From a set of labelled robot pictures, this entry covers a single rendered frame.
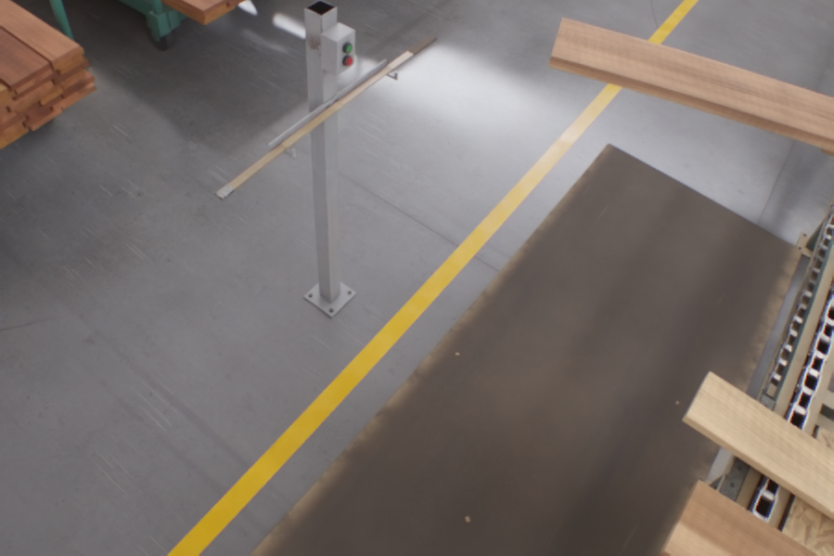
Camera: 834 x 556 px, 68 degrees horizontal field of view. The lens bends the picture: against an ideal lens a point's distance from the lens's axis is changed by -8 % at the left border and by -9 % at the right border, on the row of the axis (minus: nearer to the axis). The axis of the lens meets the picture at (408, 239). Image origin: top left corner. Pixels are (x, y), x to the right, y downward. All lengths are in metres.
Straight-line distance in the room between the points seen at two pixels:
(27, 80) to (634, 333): 2.63
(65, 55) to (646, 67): 2.25
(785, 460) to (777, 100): 1.35
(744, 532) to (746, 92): 1.54
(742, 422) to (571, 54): 1.35
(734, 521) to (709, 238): 1.92
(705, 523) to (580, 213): 1.87
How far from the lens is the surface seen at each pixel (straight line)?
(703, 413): 1.69
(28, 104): 2.98
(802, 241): 3.60
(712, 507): 1.61
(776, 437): 1.76
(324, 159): 2.06
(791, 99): 2.66
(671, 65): 2.54
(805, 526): 1.77
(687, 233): 3.28
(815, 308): 2.14
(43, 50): 3.04
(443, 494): 2.36
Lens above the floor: 2.24
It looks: 51 degrees down
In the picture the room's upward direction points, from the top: 6 degrees clockwise
